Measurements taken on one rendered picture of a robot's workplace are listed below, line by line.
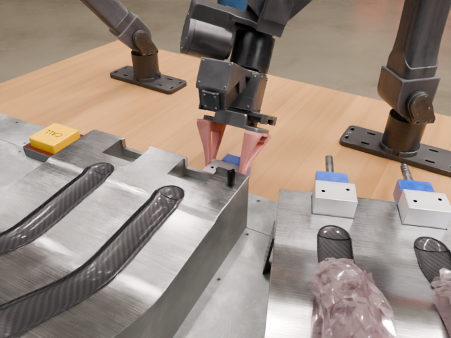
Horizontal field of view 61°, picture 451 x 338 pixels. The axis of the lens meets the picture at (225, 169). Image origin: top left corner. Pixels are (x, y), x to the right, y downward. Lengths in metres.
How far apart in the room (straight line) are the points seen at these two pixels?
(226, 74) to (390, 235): 0.27
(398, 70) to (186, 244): 0.43
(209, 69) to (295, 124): 0.36
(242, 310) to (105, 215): 0.19
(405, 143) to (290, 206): 0.29
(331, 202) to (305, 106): 0.42
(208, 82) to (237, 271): 0.23
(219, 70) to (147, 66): 0.50
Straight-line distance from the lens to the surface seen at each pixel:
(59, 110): 0.92
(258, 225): 0.55
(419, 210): 0.51
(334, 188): 0.50
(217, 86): 0.47
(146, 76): 0.97
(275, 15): 0.52
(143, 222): 0.45
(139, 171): 0.51
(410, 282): 0.44
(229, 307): 0.47
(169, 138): 0.75
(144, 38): 0.92
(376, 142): 0.76
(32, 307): 0.37
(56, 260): 0.43
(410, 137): 0.72
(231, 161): 0.60
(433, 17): 0.65
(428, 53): 0.67
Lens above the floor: 1.18
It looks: 36 degrees down
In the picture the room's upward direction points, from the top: straight up
